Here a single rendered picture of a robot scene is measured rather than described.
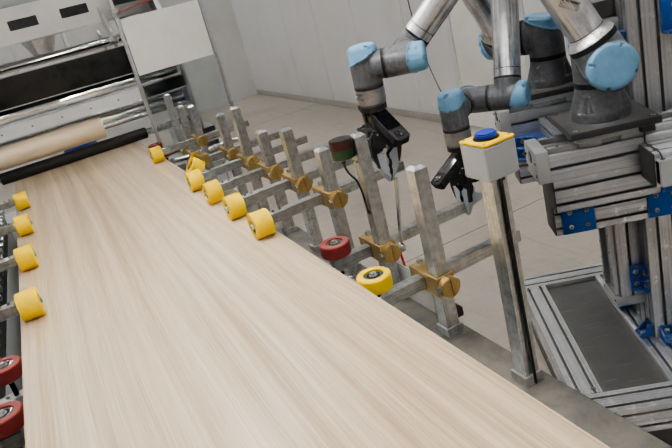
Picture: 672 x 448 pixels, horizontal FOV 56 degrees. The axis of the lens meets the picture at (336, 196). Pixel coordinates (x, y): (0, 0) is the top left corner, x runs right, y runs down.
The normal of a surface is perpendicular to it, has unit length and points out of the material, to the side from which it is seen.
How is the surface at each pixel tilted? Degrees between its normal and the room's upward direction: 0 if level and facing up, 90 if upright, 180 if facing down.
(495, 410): 0
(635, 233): 90
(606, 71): 97
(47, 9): 90
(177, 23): 90
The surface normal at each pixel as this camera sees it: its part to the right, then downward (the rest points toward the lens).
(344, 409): -0.24, -0.92
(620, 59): -0.06, 0.46
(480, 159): -0.86, 0.36
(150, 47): 0.44, 0.19
